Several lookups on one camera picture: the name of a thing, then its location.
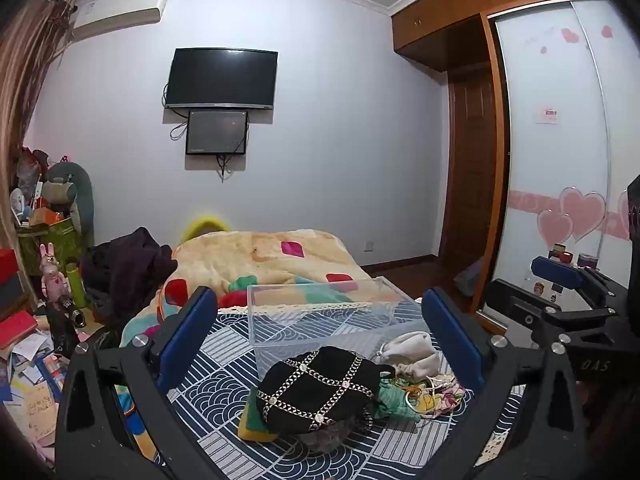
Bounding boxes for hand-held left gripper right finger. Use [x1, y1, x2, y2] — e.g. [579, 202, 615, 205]
[421, 286, 587, 480]

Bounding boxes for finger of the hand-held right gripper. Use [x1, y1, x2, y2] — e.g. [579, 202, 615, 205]
[531, 256, 627, 307]
[476, 279, 621, 358]

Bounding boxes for yellow sponge block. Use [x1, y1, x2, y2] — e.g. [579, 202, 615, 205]
[240, 399, 282, 443]

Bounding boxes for green bottle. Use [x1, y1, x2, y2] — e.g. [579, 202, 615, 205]
[65, 261, 88, 309]

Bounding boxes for pink heart stickers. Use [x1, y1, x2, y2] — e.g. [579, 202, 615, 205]
[536, 186, 608, 245]

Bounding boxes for wooden wardrobe with sliding doors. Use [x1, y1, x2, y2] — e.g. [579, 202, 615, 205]
[391, 0, 640, 342]

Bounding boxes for white air conditioner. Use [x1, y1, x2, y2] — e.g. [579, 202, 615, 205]
[72, 0, 169, 41]

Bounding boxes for brown curtain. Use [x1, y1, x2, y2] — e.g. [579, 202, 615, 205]
[0, 0, 77, 162]

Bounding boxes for small black wall monitor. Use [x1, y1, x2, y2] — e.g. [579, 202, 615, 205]
[185, 109, 250, 156]

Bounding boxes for green cloth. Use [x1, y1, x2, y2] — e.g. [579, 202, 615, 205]
[375, 376, 426, 422]

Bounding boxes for black flashlight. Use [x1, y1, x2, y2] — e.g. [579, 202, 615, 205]
[56, 294, 87, 329]

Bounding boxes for red book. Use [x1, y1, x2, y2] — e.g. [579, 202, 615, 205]
[0, 310, 39, 352]

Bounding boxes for clear plastic storage box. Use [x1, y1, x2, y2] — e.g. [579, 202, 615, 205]
[247, 276, 432, 382]

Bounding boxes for red box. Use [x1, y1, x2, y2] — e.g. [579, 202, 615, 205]
[0, 248, 22, 282]

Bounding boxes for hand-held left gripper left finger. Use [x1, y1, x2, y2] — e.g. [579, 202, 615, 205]
[54, 285, 226, 480]

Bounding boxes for dark clothes pile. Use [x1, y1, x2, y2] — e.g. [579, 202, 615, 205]
[81, 226, 179, 322]

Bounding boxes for grey cloth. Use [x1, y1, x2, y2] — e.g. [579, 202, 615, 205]
[299, 416, 375, 455]

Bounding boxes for wall-mounted black television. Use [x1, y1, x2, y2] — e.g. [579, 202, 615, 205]
[164, 48, 279, 110]

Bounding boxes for grey box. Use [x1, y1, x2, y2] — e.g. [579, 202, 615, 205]
[0, 274, 32, 312]

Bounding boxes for purple bag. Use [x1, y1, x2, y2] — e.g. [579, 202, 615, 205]
[454, 259, 484, 302]

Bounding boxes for floral cloth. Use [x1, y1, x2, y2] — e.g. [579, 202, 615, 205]
[410, 374, 474, 419]

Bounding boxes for pink rabbit figure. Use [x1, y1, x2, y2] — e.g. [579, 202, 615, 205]
[38, 243, 69, 307]

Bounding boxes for pile of papers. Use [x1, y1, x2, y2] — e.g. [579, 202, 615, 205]
[0, 330, 67, 453]

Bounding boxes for green cardboard box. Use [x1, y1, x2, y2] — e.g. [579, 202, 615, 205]
[16, 216, 84, 274]

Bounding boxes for green plush toy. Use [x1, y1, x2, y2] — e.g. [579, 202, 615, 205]
[44, 159, 96, 252]

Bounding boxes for brown wooden door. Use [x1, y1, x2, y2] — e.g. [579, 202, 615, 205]
[439, 62, 502, 302]

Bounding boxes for white drawstring pouch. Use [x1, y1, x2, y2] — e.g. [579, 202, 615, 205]
[372, 331, 443, 379]

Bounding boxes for black hat with chain pattern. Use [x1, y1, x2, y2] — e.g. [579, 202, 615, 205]
[255, 346, 397, 434]

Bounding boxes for beige patchwork blanket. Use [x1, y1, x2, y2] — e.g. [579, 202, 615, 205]
[121, 229, 375, 346]

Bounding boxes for blue wave-pattern bed sheet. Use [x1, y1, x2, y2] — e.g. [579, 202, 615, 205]
[114, 305, 527, 480]

